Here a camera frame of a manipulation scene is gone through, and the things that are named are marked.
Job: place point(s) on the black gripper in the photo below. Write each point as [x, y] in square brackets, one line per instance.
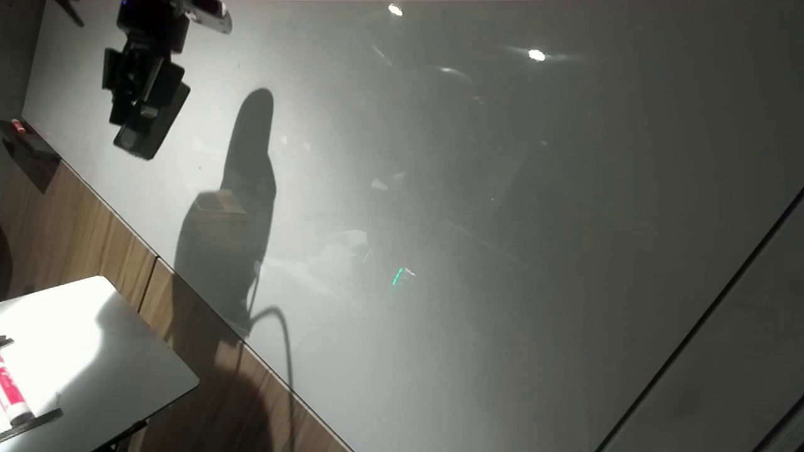
[148, 20]

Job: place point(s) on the black whiteboard eraser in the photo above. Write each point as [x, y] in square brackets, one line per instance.
[143, 123]

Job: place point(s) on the large white whiteboard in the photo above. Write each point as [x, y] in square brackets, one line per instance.
[480, 224]

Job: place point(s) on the small white tray board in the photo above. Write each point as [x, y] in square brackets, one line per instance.
[97, 367]

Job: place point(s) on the red white marker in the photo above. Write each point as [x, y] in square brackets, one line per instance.
[10, 398]

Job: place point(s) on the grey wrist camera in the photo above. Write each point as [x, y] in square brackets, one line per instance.
[209, 14]

